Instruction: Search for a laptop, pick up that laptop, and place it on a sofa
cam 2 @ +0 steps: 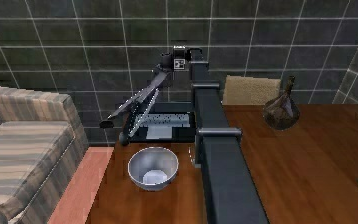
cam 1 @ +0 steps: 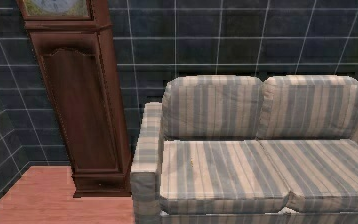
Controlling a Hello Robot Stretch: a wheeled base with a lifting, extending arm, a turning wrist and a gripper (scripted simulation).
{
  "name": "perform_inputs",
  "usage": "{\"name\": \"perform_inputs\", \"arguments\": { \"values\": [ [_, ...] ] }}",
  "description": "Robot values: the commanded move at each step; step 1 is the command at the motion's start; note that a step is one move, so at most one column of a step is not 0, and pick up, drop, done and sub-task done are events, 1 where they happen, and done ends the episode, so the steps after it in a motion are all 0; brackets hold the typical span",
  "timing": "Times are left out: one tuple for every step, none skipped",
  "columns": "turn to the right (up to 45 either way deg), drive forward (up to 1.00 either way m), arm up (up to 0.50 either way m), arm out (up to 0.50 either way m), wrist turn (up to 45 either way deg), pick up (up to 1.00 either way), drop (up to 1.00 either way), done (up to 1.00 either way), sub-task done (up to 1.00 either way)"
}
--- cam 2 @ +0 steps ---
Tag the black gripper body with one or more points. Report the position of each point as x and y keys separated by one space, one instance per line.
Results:
x=164 y=68

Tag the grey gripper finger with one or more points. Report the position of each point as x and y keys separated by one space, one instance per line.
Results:
x=143 y=111
x=133 y=101

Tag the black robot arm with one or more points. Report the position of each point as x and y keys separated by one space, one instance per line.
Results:
x=220 y=166

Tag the grey beige striped sofa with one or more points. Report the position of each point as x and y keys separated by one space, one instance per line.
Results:
x=23 y=146

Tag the silver metal bowl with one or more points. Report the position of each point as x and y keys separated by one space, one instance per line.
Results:
x=152 y=168

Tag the dark brown round vase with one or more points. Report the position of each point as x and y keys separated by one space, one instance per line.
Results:
x=282 y=111

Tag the brown wooden table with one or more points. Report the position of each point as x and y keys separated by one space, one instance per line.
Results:
x=303 y=166

